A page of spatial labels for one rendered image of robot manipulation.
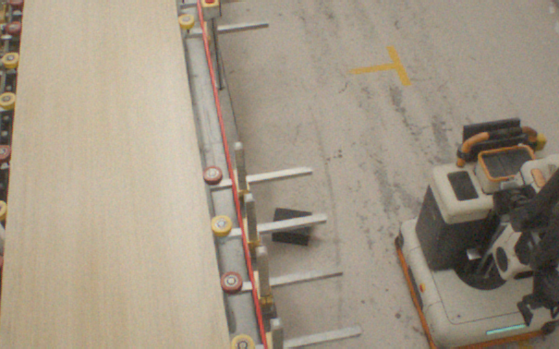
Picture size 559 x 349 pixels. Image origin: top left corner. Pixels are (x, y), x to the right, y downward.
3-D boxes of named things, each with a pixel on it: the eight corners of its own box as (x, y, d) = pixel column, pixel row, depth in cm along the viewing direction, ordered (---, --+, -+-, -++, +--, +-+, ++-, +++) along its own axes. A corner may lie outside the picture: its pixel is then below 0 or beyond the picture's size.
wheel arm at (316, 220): (324, 218, 255) (324, 211, 251) (326, 224, 253) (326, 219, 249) (218, 236, 250) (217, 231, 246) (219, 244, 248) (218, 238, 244)
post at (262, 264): (269, 307, 244) (265, 244, 206) (271, 316, 242) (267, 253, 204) (261, 309, 244) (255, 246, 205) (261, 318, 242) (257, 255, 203)
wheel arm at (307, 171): (310, 170, 270) (310, 164, 266) (312, 176, 268) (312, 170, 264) (210, 187, 265) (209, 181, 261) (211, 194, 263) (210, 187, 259)
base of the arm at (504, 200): (526, 185, 212) (492, 190, 210) (538, 191, 204) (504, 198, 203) (526, 209, 214) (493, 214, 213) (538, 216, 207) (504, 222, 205)
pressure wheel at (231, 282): (229, 307, 231) (226, 294, 221) (218, 291, 235) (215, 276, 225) (248, 297, 233) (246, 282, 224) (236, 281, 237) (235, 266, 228)
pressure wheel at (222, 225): (213, 247, 246) (211, 232, 237) (212, 231, 251) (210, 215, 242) (234, 246, 246) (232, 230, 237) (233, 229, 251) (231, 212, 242)
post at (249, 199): (258, 258, 262) (253, 191, 224) (260, 266, 260) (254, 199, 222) (249, 260, 262) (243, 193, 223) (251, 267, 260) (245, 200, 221)
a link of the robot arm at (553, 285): (555, 246, 195) (529, 251, 195) (577, 265, 185) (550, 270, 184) (552, 279, 200) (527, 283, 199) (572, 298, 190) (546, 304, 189)
